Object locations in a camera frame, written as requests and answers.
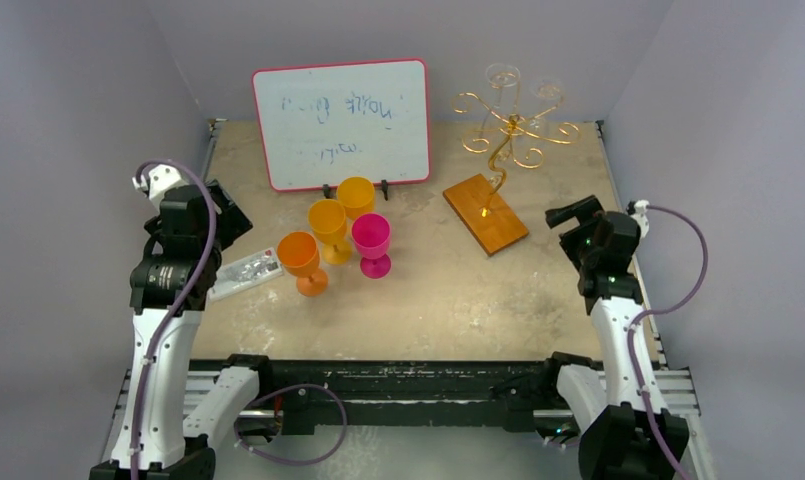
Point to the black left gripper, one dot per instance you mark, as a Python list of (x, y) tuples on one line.
[(232, 224)]

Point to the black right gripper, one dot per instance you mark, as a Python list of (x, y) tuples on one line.
[(575, 214)]

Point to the white plastic packaged item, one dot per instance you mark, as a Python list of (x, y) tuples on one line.
[(245, 273)]

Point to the gold wire wine glass rack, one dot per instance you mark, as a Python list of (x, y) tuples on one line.
[(476, 200)]

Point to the orange wine glass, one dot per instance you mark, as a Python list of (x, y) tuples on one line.
[(299, 255)]

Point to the clear wine glass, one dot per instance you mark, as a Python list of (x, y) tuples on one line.
[(550, 92), (503, 80)]

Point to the yellow wine glass front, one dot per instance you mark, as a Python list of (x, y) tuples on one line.
[(328, 221)]

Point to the yellow wine glass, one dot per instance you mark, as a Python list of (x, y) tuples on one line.
[(328, 221), (357, 196)]

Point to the red framed whiteboard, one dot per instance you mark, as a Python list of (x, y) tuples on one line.
[(322, 124)]

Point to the pink wine glass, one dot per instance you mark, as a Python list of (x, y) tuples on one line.
[(371, 234)]

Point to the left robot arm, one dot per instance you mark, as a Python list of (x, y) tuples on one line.
[(170, 285)]

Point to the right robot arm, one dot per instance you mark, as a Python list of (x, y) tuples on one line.
[(626, 428)]

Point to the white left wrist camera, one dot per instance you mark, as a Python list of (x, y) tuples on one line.
[(157, 181)]

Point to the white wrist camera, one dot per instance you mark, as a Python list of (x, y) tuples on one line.
[(638, 211), (157, 181)]

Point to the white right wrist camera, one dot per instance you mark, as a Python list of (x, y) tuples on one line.
[(638, 211)]

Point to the black metal base frame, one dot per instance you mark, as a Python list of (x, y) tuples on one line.
[(516, 396)]

